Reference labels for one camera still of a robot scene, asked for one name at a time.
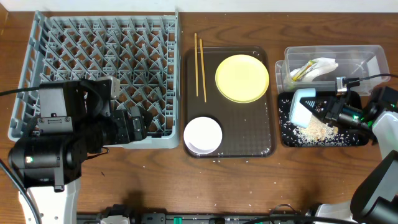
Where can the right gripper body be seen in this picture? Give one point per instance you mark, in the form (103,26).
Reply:
(347,114)

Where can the rice and nut leftovers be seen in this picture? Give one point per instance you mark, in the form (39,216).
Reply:
(315,132)

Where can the yellow plate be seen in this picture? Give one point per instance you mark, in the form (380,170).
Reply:
(242,78)

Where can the light blue bowl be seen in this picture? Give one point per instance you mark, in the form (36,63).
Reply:
(299,115)

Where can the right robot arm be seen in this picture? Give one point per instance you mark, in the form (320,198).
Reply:
(375,200)

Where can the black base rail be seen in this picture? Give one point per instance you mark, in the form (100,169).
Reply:
(154,215)

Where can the dark brown serving tray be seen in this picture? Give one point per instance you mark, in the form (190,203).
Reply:
(248,128)

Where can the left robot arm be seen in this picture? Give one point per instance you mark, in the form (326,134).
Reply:
(75,124)

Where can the grey dishwasher rack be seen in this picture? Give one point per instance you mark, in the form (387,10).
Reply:
(141,51)

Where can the black waste tray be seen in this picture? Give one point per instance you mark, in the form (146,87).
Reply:
(289,137)

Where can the green snack wrapper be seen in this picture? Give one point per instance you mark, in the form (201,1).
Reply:
(304,70)

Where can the clear plastic bin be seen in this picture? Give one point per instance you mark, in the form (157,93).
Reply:
(354,61)

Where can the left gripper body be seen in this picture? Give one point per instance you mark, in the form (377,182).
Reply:
(119,130)

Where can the white paper napkin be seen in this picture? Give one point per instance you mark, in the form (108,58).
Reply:
(323,66)

